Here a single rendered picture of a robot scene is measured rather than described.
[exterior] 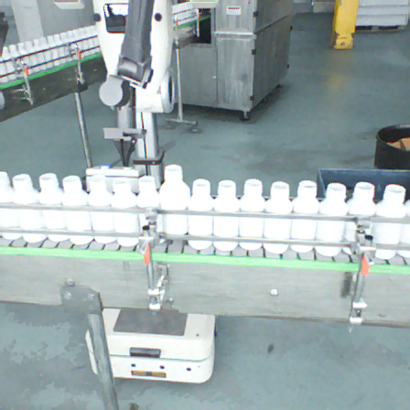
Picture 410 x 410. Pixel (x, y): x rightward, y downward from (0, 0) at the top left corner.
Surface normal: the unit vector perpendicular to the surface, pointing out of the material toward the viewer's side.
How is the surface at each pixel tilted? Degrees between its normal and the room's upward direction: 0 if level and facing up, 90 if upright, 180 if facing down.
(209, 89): 91
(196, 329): 0
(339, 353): 0
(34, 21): 90
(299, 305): 90
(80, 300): 90
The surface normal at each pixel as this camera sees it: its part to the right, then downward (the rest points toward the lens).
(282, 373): -0.03, -0.86
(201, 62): -0.41, 0.47
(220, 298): -0.11, 0.50
